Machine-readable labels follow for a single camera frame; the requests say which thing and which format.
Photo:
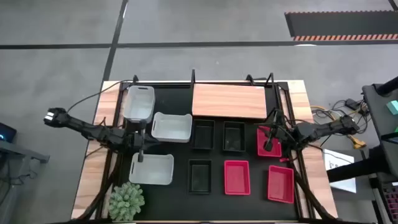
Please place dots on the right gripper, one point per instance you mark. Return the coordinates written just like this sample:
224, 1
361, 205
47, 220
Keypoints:
284, 133

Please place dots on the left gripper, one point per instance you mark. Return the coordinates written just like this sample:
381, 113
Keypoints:
133, 140

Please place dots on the red slotted plastic basket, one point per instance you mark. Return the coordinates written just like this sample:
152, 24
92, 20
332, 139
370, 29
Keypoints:
237, 177
280, 185
260, 146

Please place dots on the black slotted plastic basket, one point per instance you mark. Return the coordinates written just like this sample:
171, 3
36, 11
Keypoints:
234, 138
199, 177
203, 137

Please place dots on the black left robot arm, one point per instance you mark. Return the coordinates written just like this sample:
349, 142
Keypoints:
93, 132

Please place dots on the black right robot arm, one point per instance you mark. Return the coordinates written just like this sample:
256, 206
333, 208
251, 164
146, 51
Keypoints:
326, 128

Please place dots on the wooden shelf board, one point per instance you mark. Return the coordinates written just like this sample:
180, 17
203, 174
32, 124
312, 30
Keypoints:
228, 101

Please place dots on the red tape piece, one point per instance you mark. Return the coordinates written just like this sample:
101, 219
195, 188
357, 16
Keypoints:
283, 160

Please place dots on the white paper sheet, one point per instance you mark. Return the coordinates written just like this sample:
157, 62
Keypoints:
332, 155

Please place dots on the green artificial plant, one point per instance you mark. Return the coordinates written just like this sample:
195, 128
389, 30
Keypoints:
126, 202

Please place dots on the black table mat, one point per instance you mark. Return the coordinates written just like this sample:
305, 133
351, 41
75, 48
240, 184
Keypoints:
182, 205

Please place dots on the black stand beam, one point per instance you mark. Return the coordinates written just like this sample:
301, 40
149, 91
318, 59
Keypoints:
357, 169

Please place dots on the black power adapter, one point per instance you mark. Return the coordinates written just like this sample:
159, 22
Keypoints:
353, 104

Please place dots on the grey equipment cart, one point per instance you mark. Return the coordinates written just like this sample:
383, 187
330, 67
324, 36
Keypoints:
376, 118

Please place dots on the teal box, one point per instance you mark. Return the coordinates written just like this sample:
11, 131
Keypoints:
393, 107

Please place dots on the grey side desk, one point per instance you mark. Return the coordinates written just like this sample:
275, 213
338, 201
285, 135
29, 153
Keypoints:
21, 151

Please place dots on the backlit computer keyboard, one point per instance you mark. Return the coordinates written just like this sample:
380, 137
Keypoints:
392, 196

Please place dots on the black orange-striped floor ramp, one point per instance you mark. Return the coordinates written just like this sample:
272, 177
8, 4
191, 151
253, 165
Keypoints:
342, 25

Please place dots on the black device with blue light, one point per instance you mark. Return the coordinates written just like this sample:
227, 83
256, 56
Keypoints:
7, 132

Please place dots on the black metal frame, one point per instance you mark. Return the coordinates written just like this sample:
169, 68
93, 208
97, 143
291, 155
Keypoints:
192, 77

